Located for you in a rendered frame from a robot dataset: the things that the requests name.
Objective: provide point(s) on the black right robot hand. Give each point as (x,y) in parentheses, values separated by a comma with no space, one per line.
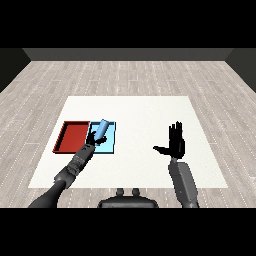
(176,143)

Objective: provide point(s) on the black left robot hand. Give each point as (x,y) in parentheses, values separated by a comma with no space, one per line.
(91,138)

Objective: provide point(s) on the blue can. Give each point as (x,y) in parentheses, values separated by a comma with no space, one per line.
(101,129)

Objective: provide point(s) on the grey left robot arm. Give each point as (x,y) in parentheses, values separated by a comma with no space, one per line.
(74,166)

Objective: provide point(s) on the light blue shallow open box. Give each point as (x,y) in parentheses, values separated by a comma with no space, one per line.
(110,141)

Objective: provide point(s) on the red shallow open box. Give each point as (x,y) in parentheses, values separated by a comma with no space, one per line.
(71,136)

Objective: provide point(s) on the dark grey robot body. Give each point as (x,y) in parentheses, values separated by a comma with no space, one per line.
(128,201)

